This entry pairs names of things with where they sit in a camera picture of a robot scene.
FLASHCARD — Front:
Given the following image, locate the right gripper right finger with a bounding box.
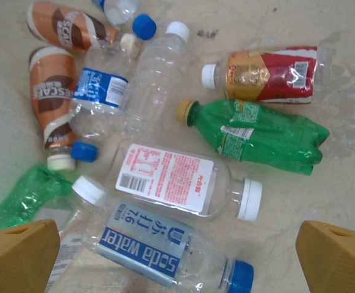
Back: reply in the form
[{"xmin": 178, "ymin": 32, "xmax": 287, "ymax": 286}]
[{"xmin": 295, "ymin": 219, "xmax": 355, "ymax": 293}]

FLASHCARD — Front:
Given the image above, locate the brown coffee drink bottle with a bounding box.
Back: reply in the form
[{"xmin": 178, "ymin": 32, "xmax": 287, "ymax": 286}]
[
  {"xmin": 27, "ymin": 45, "xmax": 78, "ymax": 172},
  {"xmin": 26, "ymin": 0, "xmax": 143, "ymax": 59}
]

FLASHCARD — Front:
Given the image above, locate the soda water bottle blue cap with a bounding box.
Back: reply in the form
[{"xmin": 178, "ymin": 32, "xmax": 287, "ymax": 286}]
[{"xmin": 81, "ymin": 195, "xmax": 255, "ymax": 293}]

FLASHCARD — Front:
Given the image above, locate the white waste bin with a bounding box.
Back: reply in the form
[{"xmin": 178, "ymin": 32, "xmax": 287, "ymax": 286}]
[{"xmin": 0, "ymin": 59, "xmax": 48, "ymax": 214}]

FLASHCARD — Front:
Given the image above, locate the red gold label bottle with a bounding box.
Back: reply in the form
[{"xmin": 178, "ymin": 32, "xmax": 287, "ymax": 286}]
[{"xmin": 200, "ymin": 45, "xmax": 331, "ymax": 105}]

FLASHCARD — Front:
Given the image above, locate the clear bottle white cap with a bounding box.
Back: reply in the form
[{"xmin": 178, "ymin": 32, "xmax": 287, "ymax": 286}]
[
  {"xmin": 44, "ymin": 175, "xmax": 108, "ymax": 293},
  {"xmin": 120, "ymin": 20, "xmax": 191, "ymax": 147}
]

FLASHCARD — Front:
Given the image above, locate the blue label water bottle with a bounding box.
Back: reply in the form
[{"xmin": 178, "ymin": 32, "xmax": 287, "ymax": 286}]
[
  {"xmin": 90, "ymin": 0, "xmax": 158, "ymax": 41},
  {"xmin": 68, "ymin": 42, "xmax": 131, "ymax": 162}
]

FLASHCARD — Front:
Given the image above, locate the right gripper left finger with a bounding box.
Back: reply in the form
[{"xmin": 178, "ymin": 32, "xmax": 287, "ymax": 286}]
[{"xmin": 0, "ymin": 219, "xmax": 61, "ymax": 293}]

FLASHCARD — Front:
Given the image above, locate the crushed green plastic bottle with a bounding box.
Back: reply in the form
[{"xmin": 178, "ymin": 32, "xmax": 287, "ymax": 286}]
[
  {"xmin": 0, "ymin": 163, "xmax": 74, "ymax": 234},
  {"xmin": 176, "ymin": 99, "xmax": 331, "ymax": 176}
]

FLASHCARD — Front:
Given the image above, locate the clear bottle red print label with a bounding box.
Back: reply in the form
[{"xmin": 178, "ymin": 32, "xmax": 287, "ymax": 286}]
[{"xmin": 103, "ymin": 139, "xmax": 263, "ymax": 221}]

